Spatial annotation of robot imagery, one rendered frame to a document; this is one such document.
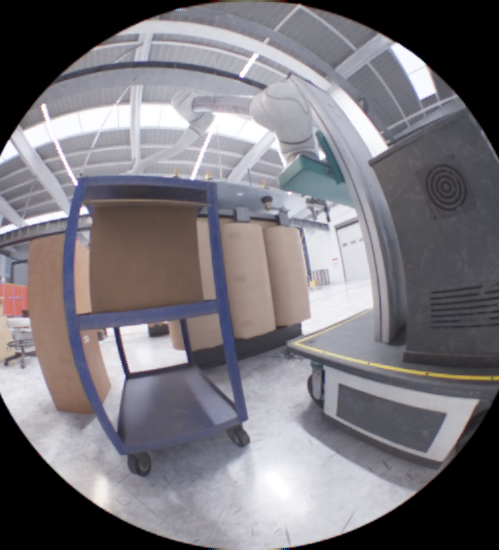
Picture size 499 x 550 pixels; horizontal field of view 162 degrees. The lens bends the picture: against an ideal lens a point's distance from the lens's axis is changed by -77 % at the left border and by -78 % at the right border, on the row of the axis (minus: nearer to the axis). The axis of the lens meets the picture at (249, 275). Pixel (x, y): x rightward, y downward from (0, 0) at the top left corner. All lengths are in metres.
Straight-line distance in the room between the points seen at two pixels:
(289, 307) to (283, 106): 1.38
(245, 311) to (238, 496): 1.11
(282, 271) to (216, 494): 1.48
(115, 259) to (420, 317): 0.72
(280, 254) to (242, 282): 0.45
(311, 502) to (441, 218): 0.71
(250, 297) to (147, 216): 0.98
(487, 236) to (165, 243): 0.73
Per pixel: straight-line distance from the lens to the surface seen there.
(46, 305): 1.07
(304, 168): 0.63
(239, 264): 1.29
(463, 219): 0.45
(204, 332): 1.19
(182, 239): 0.49
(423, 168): 0.48
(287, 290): 1.51
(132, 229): 0.49
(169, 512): 0.64
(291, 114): 0.63
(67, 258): 0.49
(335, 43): 10.87
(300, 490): 0.61
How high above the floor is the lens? 0.56
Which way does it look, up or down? 5 degrees up
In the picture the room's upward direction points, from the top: 8 degrees counter-clockwise
